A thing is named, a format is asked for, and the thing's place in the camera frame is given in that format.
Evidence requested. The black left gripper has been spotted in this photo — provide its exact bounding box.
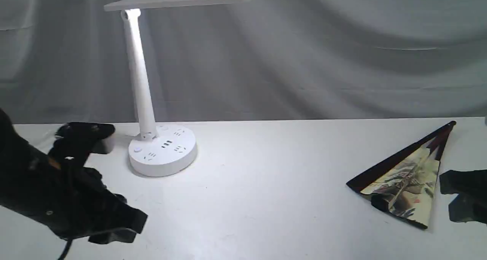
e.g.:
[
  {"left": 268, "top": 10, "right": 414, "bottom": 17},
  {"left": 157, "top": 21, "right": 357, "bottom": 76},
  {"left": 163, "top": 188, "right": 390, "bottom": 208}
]
[{"left": 1, "top": 122, "right": 148, "bottom": 245}]

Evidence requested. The painted paper folding fan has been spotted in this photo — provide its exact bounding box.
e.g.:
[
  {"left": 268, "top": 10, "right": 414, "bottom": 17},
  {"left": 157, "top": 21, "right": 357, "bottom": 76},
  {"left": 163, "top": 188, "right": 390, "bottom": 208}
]
[{"left": 346, "top": 121, "right": 456, "bottom": 230}]

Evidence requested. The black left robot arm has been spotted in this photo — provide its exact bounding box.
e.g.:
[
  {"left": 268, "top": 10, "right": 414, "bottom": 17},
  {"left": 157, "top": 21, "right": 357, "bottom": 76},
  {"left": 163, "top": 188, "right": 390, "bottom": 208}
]
[{"left": 0, "top": 111, "right": 148, "bottom": 244}]

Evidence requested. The white desk lamp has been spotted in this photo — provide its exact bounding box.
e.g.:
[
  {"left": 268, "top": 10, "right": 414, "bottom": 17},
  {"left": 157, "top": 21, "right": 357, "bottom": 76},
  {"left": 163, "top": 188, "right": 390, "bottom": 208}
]
[{"left": 103, "top": 0, "right": 256, "bottom": 177}]

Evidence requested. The grey fabric backdrop curtain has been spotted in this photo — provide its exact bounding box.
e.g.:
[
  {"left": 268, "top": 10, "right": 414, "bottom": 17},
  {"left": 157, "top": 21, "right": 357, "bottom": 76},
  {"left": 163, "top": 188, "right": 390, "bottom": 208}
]
[{"left": 0, "top": 0, "right": 487, "bottom": 124}]

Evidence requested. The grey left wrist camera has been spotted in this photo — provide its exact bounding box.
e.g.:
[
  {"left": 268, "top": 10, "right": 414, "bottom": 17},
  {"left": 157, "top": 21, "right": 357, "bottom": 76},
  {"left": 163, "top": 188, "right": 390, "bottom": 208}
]
[{"left": 91, "top": 134, "right": 115, "bottom": 155}]

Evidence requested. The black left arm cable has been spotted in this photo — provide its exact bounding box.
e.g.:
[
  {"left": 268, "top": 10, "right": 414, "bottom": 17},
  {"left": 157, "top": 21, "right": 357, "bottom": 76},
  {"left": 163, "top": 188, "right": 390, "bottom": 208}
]
[{"left": 57, "top": 239, "right": 73, "bottom": 260}]

